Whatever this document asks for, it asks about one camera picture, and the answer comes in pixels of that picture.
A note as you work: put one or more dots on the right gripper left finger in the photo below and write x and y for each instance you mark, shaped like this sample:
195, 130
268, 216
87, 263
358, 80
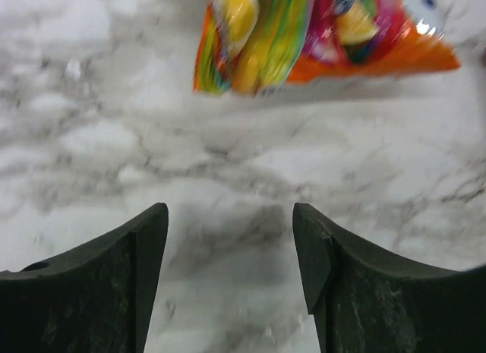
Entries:
96, 297

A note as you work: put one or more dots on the orange colourful candy bag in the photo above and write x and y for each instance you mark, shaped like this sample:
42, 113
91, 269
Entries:
249, 46

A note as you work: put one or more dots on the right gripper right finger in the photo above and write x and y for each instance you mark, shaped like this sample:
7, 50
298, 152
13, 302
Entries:
364, 298

